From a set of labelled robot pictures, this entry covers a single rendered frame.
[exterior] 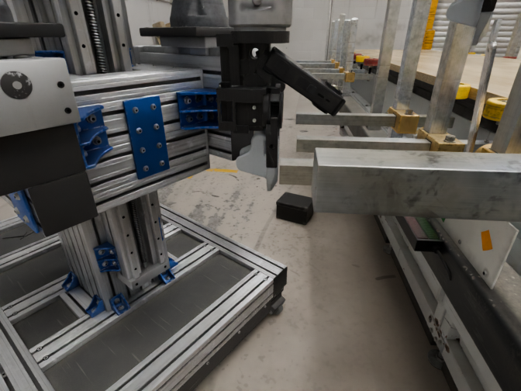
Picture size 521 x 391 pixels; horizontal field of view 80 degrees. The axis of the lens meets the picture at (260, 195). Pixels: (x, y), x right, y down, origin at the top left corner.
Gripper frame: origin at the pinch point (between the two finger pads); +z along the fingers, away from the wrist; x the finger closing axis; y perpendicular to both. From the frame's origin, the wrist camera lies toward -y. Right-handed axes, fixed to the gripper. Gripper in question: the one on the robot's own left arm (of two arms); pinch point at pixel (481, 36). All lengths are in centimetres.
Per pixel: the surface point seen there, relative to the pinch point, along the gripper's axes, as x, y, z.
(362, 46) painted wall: -741, 208, 138
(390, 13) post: -59, 25, 3
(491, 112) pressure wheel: -11.2, -5.3, 15.4
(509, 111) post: 9.4, -5.4, 7.9
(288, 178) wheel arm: 28.5, 19.4, 13.4
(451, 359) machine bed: -5, -15, 90
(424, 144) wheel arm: -5.2, 4.7, 21.2
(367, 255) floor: -61, 22, 113
